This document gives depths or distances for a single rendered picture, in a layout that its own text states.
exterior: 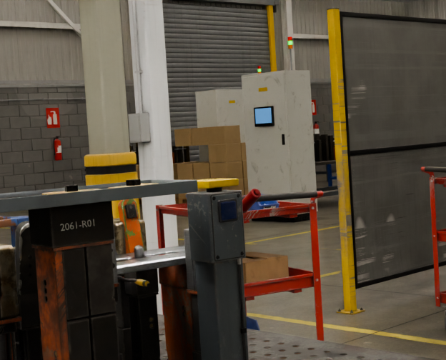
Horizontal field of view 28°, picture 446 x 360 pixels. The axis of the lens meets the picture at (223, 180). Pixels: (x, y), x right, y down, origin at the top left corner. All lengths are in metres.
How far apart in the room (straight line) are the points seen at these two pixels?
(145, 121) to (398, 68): 1.94
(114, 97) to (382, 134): 3.38
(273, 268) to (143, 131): 1.93
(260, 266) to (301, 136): 8.14
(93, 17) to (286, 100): 3.72
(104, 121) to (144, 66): 3.18
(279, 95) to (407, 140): 5.43
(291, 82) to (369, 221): 5.85
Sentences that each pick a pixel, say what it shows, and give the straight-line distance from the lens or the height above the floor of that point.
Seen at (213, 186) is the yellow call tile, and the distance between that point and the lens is 1.44.
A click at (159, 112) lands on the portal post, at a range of 5.65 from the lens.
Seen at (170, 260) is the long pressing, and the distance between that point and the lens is 1.72.
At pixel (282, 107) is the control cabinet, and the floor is 1.52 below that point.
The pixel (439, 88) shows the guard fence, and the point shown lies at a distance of 6.93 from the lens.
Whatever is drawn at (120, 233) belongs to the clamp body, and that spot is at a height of 1.04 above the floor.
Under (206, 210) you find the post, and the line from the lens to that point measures 1.44.
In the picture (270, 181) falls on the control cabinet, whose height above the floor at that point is 0.55.
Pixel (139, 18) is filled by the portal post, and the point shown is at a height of 1.98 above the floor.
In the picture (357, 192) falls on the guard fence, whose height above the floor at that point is 0.78.
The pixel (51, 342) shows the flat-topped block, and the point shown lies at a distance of 1.35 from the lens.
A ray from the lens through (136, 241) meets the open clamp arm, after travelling 1.92.
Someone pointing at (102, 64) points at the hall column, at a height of 1.97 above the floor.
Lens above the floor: 1.24
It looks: 3 degrees down
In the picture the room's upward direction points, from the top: 4 degrees counter-clockwise
